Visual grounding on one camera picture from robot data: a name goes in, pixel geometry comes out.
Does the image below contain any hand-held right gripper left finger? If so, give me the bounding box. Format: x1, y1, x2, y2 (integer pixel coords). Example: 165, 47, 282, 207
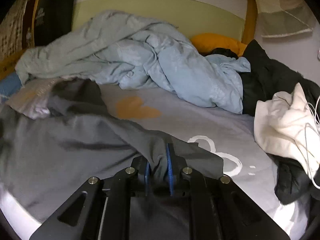
29, 156, 150, 240

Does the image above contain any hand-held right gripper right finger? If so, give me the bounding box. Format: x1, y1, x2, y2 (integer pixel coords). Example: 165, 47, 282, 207
165, 142, 292, 240

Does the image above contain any grey jacket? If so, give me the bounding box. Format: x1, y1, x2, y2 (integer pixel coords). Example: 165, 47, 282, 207
0, 79, 224, 240

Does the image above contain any black clothes pile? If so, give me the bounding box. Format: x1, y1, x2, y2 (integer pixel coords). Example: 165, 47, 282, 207
207, 39, 320, 205

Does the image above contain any light blue duvet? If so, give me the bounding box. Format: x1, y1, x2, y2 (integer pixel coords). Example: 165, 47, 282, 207
15, 10, 251, 114

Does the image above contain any white garment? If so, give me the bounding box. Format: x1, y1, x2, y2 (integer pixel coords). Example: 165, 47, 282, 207
254, 83, 320, 178

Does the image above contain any orange pillow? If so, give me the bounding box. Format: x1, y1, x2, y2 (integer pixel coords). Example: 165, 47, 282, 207
191, 33, 248, 57

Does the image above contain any blue pillow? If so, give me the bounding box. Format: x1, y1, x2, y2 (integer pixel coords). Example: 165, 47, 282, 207
0, 74, 23, 98

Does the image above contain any black garment bag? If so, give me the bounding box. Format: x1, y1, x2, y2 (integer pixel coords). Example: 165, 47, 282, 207
32, 0, 78, 47

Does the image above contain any beige patterned hanging cloth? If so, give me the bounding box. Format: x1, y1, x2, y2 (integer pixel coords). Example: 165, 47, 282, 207
0, 0, 28, 60

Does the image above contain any white mesh net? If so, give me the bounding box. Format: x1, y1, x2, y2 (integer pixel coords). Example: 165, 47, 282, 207
254, 0, 315, 38

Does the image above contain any white cable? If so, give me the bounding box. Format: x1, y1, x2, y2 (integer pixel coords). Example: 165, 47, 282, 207
295, 95, 320, 189

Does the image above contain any wooden bed frame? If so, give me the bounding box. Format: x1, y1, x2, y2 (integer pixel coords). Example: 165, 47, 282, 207
0, 0, 258, 80

